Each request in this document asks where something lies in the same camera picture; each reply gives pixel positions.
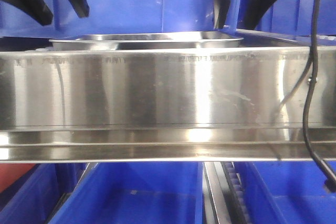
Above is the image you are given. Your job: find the silver tray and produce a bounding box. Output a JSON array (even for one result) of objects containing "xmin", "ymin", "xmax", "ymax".
[
  {"xmin": 75, "ymin": 31, "xmax": 243, "ymax": 41},
  {"xmin": 50, "ymin": 37, "xmax": 243, "ymax": 51}
]

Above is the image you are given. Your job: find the blue bin upper right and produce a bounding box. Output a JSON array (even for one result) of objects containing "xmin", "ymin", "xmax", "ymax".
[{"xmin": 255, "ymin": 0, "xmax": 335, "ymax": 36}]

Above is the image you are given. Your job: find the blue bin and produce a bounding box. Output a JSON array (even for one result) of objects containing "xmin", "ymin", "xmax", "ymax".
[
  {"xmin": 1, "ymin": 163, "xmax": 86, "ymax": 223},
  {"xmin": 255, "ymin": 0, "xmax": 335, "ymax": 36},
  {"xmin": 234, "ymin": 161, "xmax": 335, "ymax": 223},
  {"xmin": 0, "ymin": 0, "xmax": 244, "ymax": 38},
  {"xmin": 50, "ymin": 162, "xmax": 203, "ymax": 223}
]

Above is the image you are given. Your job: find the blue bin upper centre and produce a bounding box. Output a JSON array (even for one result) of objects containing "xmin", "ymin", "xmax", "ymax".
[{"xmin": 0, "ymin": 0, "xmax": 244, "ymax": 38}]

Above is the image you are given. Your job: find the red object lower left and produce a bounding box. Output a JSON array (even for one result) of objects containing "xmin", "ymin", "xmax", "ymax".
[{"xmin": 0, "ymin": 164, "xmax": 35, "ymax": 193}]

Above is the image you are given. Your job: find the blue bin lower right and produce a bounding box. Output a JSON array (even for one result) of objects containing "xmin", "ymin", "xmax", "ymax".
[{"xmin": 234, "ymin": 161, "xmax": 335, "ymax": 223}]

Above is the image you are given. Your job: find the blue bin lower centre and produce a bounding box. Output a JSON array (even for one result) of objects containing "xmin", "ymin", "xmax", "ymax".
[{"xmin": 50, "ymin": 162, "xmax": 203, "ymax": 223}]

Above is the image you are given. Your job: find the blue bin lower left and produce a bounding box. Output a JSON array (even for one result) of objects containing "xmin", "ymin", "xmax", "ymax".
[{"xmin": 1, "ymin": 163, "xmax": 86, "ymax": 223}]

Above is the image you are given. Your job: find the roller conveyor track right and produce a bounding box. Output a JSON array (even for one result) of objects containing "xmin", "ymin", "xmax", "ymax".
[{"xmin": 203, "ymin": 162, "xmax": 251, "ymax": 223}]

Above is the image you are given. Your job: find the steel shelf side rail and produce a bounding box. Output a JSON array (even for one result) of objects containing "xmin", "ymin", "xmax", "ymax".
[{"xmin": 236, "ymin": 28, "xmax": 336, "ymax": 47}]

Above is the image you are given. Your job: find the silver screw on rail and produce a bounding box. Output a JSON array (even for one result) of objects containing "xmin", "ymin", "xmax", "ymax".
[{"xmin": 307, "ymin": 76, "xmax": 318, "ymax": 85}]

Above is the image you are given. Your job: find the stainless steel shelf front rail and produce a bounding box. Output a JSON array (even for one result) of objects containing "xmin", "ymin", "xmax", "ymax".
[{"xmin": 0, "ymin": 46, "xmax": 336, "ymax": 163}]

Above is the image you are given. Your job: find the black cable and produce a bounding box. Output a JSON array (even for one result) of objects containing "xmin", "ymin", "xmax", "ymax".
[{"xmin": 302, "ymin": 0, "xmax": 336, "ymax": 193}]

